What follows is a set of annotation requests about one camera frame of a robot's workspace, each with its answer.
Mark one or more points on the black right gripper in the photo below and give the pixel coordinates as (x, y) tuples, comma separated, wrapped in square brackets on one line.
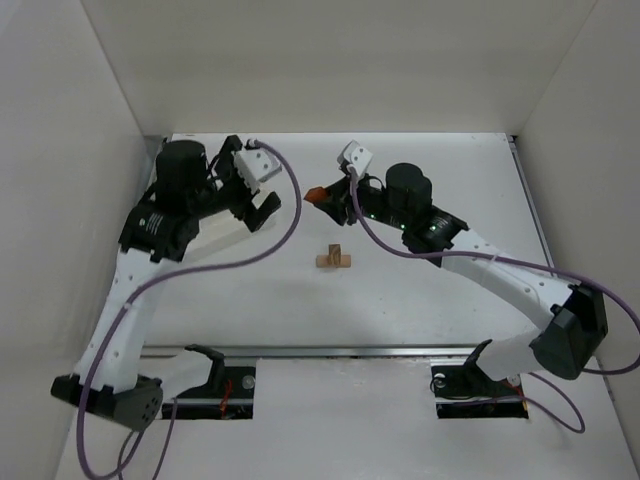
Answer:
[(341, 201)]

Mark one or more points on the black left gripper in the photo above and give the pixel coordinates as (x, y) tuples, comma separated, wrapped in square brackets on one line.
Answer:
[(240, 198)]

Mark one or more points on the orange triangular wood block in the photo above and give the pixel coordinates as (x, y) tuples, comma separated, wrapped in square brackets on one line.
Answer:
[(316, 195)]

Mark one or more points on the dark striped wood block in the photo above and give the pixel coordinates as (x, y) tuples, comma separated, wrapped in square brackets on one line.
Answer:
[(334, 254)]

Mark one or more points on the white plastic tray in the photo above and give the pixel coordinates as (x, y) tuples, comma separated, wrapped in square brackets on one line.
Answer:
[(220, 232)]

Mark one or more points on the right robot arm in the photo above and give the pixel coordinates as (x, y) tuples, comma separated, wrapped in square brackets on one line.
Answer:
[(569, 319)]

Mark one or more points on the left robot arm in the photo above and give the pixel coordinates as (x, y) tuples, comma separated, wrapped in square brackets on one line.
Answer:
[(188, 188)]

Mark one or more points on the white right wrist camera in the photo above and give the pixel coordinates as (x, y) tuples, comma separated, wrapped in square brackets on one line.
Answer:
[(354, 157)]

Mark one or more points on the left aluminium rail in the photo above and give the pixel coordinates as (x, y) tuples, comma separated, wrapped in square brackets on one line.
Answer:
[(153, 144)]

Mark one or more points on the aluminium rail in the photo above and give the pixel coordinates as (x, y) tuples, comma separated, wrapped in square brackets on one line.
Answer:
[(512, 142), (340, 352), (153, 144)]

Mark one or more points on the front aluminium rail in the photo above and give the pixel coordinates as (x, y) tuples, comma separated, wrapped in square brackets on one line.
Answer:
[(340, 352)]

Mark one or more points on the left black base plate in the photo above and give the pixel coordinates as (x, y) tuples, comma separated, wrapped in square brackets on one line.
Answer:
[(236, 385)]

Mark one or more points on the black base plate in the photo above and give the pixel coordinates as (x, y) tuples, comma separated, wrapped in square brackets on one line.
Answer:
[(468, 386), (236, 385)]

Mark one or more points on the right aluminium rail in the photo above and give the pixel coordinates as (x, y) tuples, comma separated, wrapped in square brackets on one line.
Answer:
[(512, 142)]

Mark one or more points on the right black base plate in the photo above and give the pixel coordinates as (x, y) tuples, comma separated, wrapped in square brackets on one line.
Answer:
[(468, 386)]

